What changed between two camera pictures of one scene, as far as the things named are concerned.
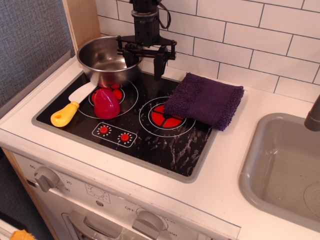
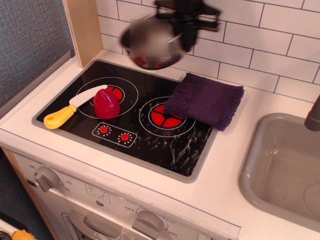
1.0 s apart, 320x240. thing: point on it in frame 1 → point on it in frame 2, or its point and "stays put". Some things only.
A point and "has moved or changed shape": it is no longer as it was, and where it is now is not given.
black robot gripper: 147,41 → 186,20
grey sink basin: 279,171 stays put
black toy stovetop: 143,133 stays put
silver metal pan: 101,61 has moved or changed shape
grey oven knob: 147,224 stays put
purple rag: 199,100 stays put
